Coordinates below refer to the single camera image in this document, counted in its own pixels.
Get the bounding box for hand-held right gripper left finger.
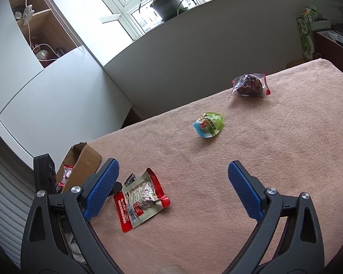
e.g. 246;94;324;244
21;158;123;274

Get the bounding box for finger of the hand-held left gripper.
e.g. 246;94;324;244
109;181;123;197

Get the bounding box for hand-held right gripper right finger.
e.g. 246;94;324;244
221;160;324;274

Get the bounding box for beige red snack pouch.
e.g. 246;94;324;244
113;167;171;233

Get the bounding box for cardboard box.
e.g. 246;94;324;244
55;142;103;195

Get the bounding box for white ribbed panel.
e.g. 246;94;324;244
0;137;38;266

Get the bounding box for white cabinet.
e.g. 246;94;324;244
0;0;132;160

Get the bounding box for small green blue snack packet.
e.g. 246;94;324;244
193;112;226;139

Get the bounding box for red clear dark snack packet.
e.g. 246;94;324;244
228;73;272;100

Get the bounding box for red white round object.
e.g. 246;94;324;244
34;48;50;61

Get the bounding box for wooden shelf unit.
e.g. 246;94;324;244
7;0;83;69

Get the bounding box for green tissue box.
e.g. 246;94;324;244
297;5;329;62

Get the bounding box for white clip device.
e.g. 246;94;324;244
16;4;35;21

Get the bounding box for dark wooden furniture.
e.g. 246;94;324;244
314;23;343;83

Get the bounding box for white window frame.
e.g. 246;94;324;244
83;0;326;39

